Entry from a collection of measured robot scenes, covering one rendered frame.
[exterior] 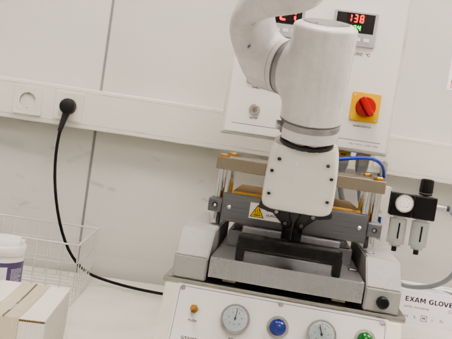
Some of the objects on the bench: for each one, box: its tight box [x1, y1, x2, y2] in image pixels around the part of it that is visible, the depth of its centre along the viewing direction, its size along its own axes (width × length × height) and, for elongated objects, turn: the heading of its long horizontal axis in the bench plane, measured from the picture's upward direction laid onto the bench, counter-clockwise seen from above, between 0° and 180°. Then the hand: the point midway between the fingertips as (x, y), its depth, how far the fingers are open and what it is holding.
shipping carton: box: [0, 280, 71, 339], centre depth 93 cm, size 19×13×9 cm
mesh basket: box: [0, 214, 100, 306], centre depth 131 cm, size 22×26×13 cm
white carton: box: [399, 279, 452, 331], centre depth 135 cm, size 12×23×7 cm
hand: (290, 236), depth 88 cm, fingers closed, pressing on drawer
